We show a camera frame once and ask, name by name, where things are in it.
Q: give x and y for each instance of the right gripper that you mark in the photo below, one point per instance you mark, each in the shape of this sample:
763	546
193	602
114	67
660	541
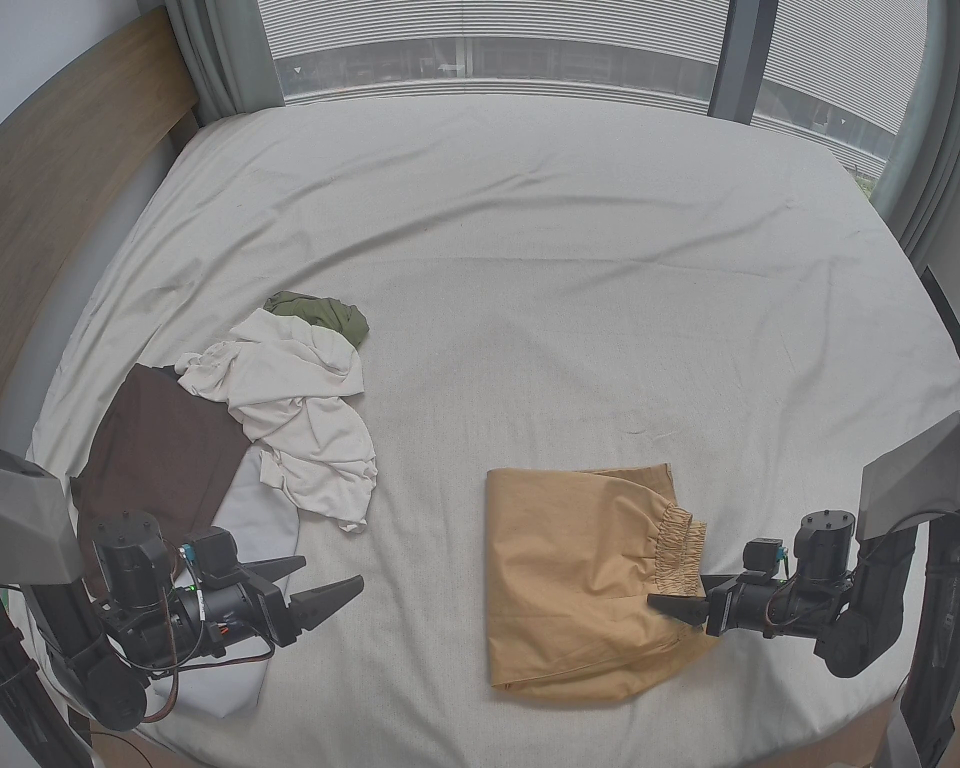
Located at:
746	607

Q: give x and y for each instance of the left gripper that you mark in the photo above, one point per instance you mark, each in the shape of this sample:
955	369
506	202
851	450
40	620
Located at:
240	607

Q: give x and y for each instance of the tan shorts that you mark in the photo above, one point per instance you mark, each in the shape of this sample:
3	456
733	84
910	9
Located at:
570	555

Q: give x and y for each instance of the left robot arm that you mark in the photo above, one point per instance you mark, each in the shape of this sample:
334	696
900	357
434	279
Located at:
127	555

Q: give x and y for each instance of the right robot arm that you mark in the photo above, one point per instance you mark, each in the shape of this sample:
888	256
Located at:
825	547

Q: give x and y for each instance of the bed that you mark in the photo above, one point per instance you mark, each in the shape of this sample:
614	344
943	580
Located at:
525	225

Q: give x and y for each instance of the pale grey garment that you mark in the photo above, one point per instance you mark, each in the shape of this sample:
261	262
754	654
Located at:
247	525

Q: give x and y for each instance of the white garment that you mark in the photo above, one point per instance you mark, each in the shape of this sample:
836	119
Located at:
300	420

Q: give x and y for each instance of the brown garment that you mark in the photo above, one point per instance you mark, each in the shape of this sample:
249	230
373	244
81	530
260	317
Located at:
165	450

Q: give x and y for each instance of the green garment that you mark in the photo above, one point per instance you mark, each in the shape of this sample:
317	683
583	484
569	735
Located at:
330	311

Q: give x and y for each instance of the grey-green curtain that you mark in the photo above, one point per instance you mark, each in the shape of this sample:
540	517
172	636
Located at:
930	150
225	52

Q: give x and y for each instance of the window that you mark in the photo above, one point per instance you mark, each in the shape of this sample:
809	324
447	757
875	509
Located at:
525	45

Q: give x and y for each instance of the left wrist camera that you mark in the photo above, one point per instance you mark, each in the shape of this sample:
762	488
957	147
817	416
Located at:
214	555

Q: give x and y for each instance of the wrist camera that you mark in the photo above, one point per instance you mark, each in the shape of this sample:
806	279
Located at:
214	555
761	555

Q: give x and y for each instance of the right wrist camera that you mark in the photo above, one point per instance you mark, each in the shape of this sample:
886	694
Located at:
761	555

